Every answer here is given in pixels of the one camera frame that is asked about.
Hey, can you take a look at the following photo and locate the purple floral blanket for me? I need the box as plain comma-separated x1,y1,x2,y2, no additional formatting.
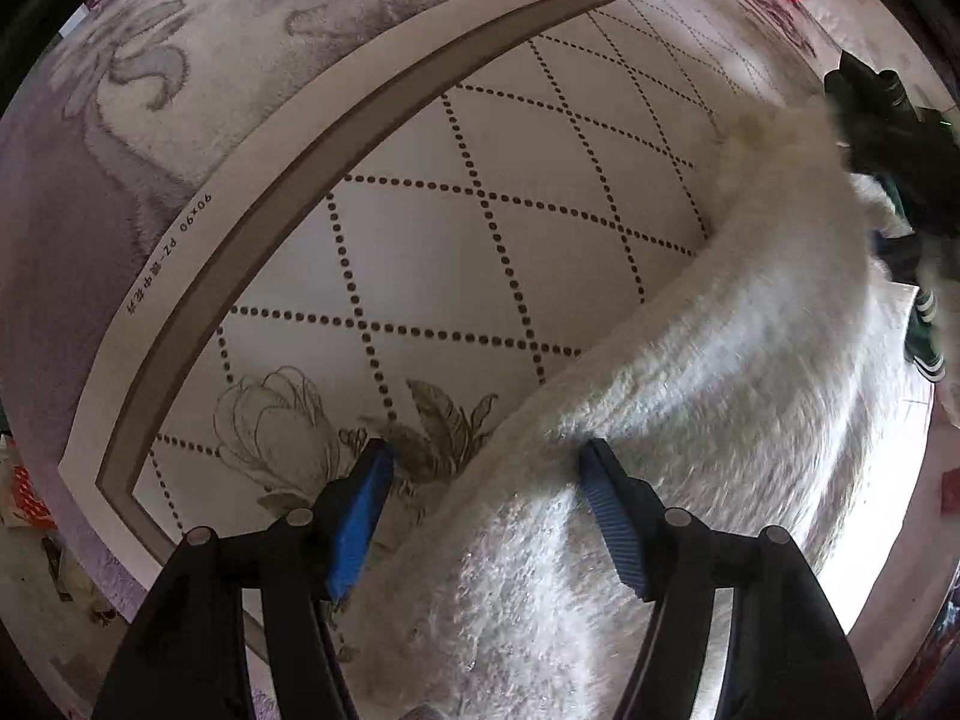
0,0,833,720

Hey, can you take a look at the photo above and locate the white fuzzy jacket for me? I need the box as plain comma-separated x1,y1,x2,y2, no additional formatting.
341,101,931,720

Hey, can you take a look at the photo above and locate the orange printed bag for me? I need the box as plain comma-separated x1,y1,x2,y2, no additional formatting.
2,465,58,531

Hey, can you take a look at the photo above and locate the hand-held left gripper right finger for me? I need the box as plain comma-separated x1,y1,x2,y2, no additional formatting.
577,439,875,720

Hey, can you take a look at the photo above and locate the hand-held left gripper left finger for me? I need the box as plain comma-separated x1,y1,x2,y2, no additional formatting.
91,439,396,720

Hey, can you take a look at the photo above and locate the white diamond-pattern mat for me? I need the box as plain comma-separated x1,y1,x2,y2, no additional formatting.
58,0,935,698

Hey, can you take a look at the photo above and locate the green folded striped-cuff jacket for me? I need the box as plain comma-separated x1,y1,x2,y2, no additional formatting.
881,169,949,385

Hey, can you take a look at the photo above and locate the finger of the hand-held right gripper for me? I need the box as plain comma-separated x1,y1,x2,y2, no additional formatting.
870,229,928,283
823,51,920,121

